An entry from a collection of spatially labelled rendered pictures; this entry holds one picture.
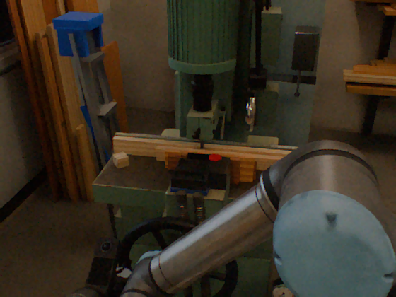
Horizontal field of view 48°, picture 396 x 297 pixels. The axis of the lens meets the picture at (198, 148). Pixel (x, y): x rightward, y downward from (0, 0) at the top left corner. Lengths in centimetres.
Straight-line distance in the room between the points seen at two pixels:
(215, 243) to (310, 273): 24
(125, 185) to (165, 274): 50
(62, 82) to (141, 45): 137
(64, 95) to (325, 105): 204
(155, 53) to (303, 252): 332
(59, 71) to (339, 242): 214
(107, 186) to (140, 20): 258
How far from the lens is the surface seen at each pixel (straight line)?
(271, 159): 125
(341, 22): 344
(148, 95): 385
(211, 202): 104
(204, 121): 118
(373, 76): 308
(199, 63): 108
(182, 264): 72
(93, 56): 202
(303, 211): 45
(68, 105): 253
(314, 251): 46
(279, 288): 124
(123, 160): 128
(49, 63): 244
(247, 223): 64
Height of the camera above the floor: 156
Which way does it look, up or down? 28 degrees down
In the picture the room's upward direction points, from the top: straight up
